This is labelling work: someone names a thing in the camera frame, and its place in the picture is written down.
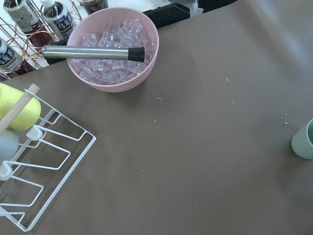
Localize green plastic cup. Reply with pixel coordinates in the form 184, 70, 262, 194
291, 119, 313, 160

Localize steel muddler black tip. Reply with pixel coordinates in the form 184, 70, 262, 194
41, 45, 145, 62

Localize yellow cup on rack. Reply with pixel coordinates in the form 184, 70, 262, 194
0, 82, 42, 131

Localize tea bottle on rack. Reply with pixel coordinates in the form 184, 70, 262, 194
41, 0, 76, 40

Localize grey cup on rack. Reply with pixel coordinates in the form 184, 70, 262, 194
0, 129, 19, 164

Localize copper wire bottle rack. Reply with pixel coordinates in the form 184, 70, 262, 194
0, 0, 81, 79

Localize pink bowl of ice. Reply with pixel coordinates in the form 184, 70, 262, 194
67, 7, 159, 93

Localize cup of iced drink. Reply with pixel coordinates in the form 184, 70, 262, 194
79, 0, 108, 15

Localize white wire cup rack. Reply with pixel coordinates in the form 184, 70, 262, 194
0, 90, 96, 232

